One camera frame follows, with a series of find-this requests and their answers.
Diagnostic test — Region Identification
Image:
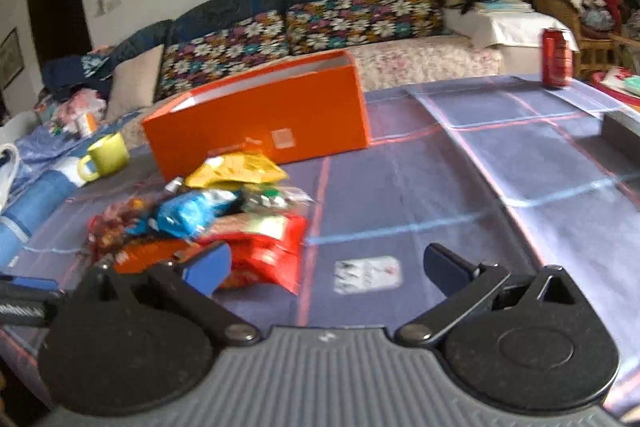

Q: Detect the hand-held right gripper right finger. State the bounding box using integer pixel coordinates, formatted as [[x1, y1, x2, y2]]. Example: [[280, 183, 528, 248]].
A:
[[395, 243, 583, 349]]

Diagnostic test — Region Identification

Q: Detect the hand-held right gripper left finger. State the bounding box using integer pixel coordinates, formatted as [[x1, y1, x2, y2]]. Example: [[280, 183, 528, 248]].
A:
[[85, 241, 262, 349]]

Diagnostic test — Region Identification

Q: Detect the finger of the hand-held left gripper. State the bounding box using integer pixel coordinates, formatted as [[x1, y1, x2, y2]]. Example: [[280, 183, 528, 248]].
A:
[[0, 277, 65, 303]]

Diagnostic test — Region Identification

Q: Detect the blue silver snack packet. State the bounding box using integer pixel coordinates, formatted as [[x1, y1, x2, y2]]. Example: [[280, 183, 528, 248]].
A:
[[157, 189, 241, 238]]

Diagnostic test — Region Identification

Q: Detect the orange snack packet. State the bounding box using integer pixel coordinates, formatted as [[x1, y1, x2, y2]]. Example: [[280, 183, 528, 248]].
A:
[[115, 239, 201, 273]]

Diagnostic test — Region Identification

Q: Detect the red snack packet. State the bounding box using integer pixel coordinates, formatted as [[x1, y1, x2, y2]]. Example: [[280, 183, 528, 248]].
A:
[[200, 213, 307, 295]]

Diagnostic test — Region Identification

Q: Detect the dark green snack packet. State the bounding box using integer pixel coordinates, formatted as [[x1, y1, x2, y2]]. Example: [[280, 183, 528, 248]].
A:
[[240, 187, 316, 212]]

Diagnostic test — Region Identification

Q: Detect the yellow crinkled chips packet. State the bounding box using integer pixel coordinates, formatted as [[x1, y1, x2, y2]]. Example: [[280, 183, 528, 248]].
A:
[[186, 153, 290, 188]]

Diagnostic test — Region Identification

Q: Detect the orange cardboard box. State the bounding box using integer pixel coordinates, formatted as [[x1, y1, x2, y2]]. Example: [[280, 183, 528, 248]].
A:
[[141, 49, 373, 180]]

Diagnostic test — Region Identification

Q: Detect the blue striped blanket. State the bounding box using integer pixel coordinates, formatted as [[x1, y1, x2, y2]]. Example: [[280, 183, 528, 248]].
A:
[[0, 117, 131, 268]]

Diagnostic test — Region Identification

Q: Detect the white plastic bag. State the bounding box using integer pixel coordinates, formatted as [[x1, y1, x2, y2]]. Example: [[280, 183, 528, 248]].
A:
[[0, 142, 21, 210]]

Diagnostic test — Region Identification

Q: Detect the yellow-green mug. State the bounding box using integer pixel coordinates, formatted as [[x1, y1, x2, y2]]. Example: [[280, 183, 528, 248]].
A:
[[77, 132, 131, 182]]

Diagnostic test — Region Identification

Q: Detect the pink clutter pile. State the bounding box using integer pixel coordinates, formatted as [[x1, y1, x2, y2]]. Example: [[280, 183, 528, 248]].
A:
[[35, 88, 108, 138]]

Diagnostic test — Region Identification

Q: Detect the beige pillow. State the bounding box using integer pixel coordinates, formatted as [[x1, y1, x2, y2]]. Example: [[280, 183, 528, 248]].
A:
[[105, 44, 166, 122]]

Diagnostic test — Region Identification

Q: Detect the pink quilted sofa cover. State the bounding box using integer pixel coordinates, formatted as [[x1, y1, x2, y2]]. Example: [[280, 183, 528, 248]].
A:
[[120, 34, 502, 148]]

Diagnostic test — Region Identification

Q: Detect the dark blue clothing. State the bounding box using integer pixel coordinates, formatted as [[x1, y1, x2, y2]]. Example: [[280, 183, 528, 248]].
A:
[[40, 52, 113, 102]]

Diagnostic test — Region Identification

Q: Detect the floral cushion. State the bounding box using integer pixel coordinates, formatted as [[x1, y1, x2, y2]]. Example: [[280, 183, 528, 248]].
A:
[[157, 11, 291, 100], [285, 0, 446, 55]]

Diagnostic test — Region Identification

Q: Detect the black rectangular box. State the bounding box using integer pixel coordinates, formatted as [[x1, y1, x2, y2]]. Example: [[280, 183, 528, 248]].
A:
[[602, 111, 640, 152]]

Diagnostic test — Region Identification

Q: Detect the small framed picture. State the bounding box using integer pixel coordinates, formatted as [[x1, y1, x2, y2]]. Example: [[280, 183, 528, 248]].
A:
[[0, 28, 25, 90]]

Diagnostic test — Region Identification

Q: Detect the red soda can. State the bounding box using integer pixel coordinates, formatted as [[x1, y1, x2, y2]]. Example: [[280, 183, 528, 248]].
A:
[[542, 27, 574, 88]]

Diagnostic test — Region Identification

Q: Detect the yellow bin with red rim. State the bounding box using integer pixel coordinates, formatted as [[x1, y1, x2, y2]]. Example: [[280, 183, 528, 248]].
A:
[[587, 66, 640, 108]]

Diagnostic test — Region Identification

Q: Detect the white paper with red print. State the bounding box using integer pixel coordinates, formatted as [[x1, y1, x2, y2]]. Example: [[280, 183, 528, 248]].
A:
[[600, 67, 640, 95]]

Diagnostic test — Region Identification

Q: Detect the wicker chair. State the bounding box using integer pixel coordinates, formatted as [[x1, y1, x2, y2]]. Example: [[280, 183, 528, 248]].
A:
[[520, 0, 640, 80]]

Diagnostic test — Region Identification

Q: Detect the pale blue book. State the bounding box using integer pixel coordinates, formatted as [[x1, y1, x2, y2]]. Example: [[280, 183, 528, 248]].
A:
[[472, 0, 533, 14]]

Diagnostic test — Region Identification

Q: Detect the pile of clothes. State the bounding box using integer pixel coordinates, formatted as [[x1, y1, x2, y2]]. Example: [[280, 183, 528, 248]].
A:
[[617, 0, 640, 38]]

